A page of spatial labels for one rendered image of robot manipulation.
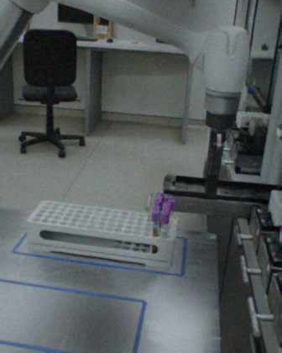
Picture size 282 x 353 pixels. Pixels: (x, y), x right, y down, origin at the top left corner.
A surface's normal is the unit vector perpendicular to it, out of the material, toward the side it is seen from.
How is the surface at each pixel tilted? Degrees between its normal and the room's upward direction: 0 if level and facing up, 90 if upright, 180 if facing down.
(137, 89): 90
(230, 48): 81
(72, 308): 0
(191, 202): 90
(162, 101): 90
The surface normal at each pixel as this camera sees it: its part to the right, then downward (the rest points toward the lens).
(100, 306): 0.06, -0.93
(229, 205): -0.11, 0.35
